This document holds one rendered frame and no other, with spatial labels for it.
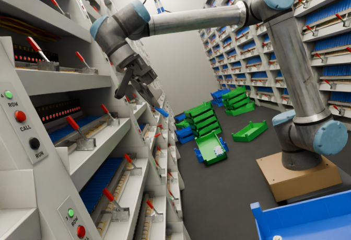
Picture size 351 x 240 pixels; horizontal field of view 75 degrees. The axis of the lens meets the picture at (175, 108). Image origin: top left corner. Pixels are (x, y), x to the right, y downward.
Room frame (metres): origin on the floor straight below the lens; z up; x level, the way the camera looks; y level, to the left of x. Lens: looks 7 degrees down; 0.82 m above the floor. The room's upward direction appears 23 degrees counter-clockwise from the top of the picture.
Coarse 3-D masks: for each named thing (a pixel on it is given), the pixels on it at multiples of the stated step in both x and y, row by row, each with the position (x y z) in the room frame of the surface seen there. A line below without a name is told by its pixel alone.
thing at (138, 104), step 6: (126, 96) 1.69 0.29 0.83; (132, 96) 1.68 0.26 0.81; (138, 96) 1.68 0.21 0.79; (132, 102) 1.50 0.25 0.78; (138, 102) 1.50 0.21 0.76; (144, 102) 1.64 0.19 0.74; (132, 108) 1.08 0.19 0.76; (138, 108) 1.31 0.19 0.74; (144, 108) 1.54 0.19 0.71; (138, 114) 1.25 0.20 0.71
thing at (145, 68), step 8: (136, 56) 0.88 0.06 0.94; (128, 64) 0.86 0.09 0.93; (136, 64) 0.88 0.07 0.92; (144, 64) 0.88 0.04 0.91; (136, 72) 0.87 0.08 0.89; (144, 72) 0.86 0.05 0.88; (152, 72) 0.88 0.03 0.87; (136, 80) 0.84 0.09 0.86; (144, 80) 0.86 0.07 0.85; (152, 80) 0.87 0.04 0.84; (136, 88) 0.89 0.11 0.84
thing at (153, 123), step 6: (138, 120) 1.69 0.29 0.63; (144, 120) 1.68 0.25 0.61; (150, 120) 1.68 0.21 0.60; (156, 120) 1.68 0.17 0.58; (150, 126) 1.68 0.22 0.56; (156, 126) 1.67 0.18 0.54; (150, 132) 1.47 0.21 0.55; (156, 132) 1.59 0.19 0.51; (150, 144) 1.19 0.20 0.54; (150, 150) 1.10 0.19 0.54
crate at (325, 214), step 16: (256, 208) 0.47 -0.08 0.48; (288, 208) 0.47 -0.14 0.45; (304, 208) 0.46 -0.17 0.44; (320, 208) 0.45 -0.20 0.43; (336, 208) 0.45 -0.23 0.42; (256, 224) 0.46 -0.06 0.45; (272, 224) 0.48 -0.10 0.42; (288, 224) 0.47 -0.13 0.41; (304, 224) 0.46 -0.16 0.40; (320, 224) 0.45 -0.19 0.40; (336, 224) 0.43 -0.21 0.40
